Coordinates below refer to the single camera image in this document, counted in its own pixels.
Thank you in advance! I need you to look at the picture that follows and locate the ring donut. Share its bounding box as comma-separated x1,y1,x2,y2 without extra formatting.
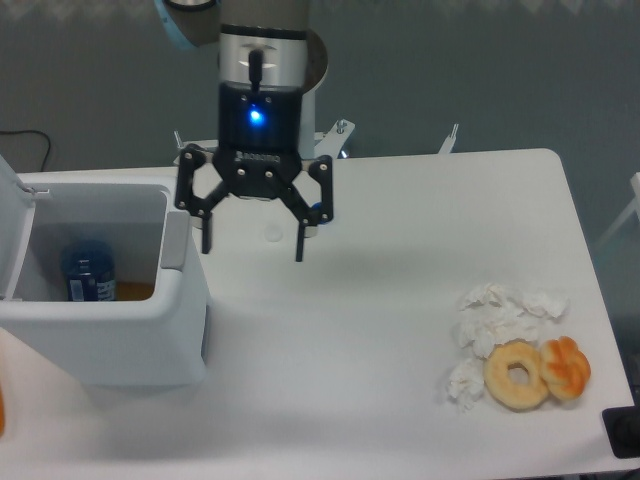
483,341,549,411

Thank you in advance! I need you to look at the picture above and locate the clear plastic cap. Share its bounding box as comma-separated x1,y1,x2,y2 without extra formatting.
264,225,283,243

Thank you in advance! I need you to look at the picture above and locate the white trash can lid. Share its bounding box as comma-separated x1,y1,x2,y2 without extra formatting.
0,158,36,300

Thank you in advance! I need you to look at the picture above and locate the orange glazed pastry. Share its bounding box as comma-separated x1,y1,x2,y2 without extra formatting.
540,336,591,401

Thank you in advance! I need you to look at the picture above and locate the orange object at left edge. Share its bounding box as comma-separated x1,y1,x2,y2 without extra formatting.
0,386,6,437

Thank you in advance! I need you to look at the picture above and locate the blue can in bin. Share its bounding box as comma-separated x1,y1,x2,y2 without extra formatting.
60,240,116,302

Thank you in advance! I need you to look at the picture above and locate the large crumpled white tissue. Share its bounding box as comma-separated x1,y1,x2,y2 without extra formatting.
454,282,570,359

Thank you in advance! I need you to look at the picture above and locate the black device at edge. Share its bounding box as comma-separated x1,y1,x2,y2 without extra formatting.
602,406,639,459

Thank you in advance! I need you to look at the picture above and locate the white trash can body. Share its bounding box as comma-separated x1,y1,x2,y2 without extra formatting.
1,172,210,386

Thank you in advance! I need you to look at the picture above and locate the white table bracket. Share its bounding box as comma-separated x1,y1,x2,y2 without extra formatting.
438,123,459,155

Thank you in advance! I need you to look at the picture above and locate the blue bottle cap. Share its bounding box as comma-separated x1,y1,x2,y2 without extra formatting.
310,202,333,226

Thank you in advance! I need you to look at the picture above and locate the black floor cable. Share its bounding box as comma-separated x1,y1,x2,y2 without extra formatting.
0,129,52,172

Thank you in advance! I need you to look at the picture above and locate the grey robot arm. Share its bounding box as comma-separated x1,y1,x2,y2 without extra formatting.
156,1,333,261

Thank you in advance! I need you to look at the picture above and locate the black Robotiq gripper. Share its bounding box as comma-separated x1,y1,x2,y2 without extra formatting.
174,82,334,262

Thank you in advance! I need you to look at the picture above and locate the white frame at right edge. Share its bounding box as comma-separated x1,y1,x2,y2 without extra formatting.
595,172,639,250

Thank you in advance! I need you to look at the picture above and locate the small crumpled white tissue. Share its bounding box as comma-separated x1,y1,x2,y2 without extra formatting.
446,358,485,412

